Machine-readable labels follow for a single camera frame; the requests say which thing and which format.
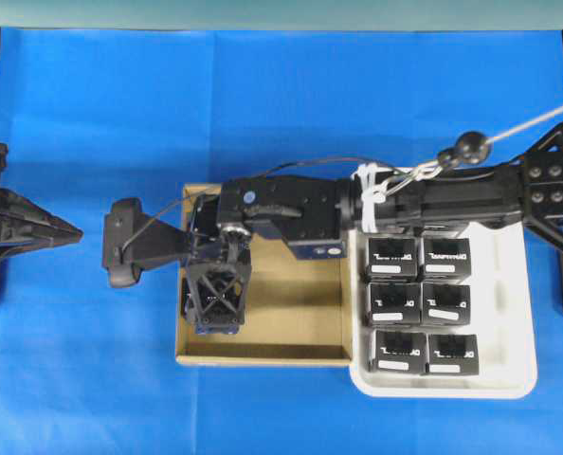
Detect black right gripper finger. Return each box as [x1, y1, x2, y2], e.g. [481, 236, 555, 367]
[185, 262, 252, 335]

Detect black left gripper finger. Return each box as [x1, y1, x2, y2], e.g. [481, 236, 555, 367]
[0, 234, 82, 262]
[0, 187, 83, 240]

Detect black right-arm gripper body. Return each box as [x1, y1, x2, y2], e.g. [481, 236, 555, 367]
[188, 175, 346, 260]

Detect black small product box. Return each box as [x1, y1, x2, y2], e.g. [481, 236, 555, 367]
[180, 276, 245, 336]

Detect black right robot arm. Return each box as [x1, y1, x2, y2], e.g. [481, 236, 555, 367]
[181, 122, 563, 335]

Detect open brown cardboard box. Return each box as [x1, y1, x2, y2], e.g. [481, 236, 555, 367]
[174, 183, 354, 368]

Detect black box second row left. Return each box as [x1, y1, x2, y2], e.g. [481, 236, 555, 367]
[365, 237, 418, 282]

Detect black box second row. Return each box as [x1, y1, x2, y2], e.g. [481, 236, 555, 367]
[365, 237, 418, 282]
[419, 237, 472, 283]

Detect black box third row left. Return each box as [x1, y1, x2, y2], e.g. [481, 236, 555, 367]
[366, 282, 421, 328]

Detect black box third row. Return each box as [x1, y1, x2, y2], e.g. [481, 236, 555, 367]
[366, 282, 421, 328]
[421, 282, 471, 326]

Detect black box second row right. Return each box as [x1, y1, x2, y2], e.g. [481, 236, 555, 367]
[419, 237, 472, 283]

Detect black box third row right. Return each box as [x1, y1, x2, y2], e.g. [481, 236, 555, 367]
[421, 282, 471, 326]

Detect black box bottom row left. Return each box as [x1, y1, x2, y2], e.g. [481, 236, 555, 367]
[368, 330, 427, 375]

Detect black box bottom row right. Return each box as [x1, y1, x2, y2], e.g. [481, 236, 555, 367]
[427, 334, 480, 376]

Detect blue table cloth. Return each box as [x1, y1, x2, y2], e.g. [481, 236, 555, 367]
[0, 28, 563, 454]

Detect white plastic tray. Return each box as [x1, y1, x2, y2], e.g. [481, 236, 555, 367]
[343, 223, 537, 399]

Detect white cable ties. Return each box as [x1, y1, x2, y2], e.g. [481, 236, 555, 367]
[352, 162, 394, 234]

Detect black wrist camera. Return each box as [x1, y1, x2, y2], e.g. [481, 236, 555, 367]
[102, 197, 191, 288]

